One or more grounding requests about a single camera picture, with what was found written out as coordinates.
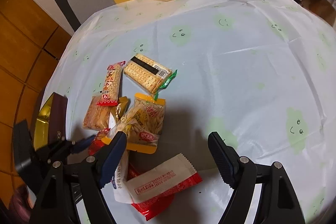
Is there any red-ended sesame bar packet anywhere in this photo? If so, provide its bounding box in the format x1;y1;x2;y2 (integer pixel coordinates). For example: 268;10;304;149
97;61;125;107

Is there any yellow-edged melon seeds packet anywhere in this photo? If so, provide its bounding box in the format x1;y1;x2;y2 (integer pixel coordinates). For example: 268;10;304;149
101;93;166;154

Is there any large red snack packet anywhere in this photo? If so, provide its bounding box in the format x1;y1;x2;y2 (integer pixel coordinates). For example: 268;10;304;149
127;162;175;221

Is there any small red patterned snack packet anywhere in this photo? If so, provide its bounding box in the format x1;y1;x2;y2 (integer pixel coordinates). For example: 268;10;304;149
88;128;111;156

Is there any green-ended cracker packet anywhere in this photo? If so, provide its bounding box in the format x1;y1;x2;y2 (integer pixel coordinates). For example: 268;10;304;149
123;53;177;101

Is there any small gold snack packet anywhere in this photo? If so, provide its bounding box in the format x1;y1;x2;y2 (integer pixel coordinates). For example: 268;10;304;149
110;96;129;122

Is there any long white milk snack packet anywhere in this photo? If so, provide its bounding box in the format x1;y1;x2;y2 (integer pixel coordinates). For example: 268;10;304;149
111;150;132;204

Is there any clear brown pastry packet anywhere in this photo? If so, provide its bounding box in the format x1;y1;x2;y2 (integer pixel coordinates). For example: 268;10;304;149
83;96;112;131

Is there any brown gift box with gold interior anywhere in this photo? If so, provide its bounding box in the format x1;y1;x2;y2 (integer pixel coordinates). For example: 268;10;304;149
33;93;68;150

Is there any cream red Kiss snack packet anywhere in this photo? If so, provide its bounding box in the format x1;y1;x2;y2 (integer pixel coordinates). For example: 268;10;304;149
125;153;202;203

